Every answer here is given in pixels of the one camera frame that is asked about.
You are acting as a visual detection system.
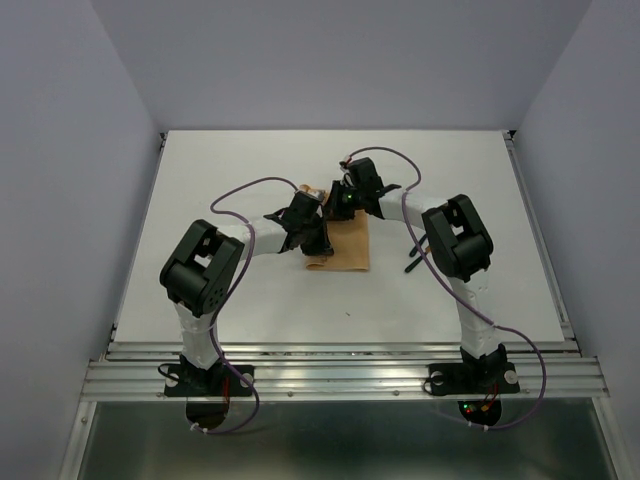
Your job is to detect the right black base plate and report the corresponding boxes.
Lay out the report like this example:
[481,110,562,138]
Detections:
[422,363,520,397]

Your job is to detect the aluminium rail frame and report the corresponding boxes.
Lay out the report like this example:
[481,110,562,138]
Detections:
[62,130,630,479]

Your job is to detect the purple cable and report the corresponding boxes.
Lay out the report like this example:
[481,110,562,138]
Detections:
[189,177,309,435]
[340,145,547,434]

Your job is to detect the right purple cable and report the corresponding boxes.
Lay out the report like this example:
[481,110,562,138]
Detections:
[340,145,547,434]

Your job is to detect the peach cloth napkin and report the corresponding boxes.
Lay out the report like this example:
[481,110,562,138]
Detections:
[300,184,370,272]

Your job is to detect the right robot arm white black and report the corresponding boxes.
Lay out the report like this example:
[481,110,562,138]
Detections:
[325,157,506,390]

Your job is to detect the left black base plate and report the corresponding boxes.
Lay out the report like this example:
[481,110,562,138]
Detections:
[157,362,252,398]

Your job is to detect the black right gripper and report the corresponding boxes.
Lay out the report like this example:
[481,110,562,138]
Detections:
[320,179,364,221]

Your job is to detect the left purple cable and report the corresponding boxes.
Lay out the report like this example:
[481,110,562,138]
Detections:
[189,177,309,435]

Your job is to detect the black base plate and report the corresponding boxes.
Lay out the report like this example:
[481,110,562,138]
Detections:
[157,362,252,398]
[422,363,520,397]

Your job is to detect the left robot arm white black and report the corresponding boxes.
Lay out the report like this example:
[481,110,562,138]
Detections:
[160,190,333,394]

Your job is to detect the gold fork black handle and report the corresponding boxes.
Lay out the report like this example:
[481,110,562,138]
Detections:
[409,234,428,258]

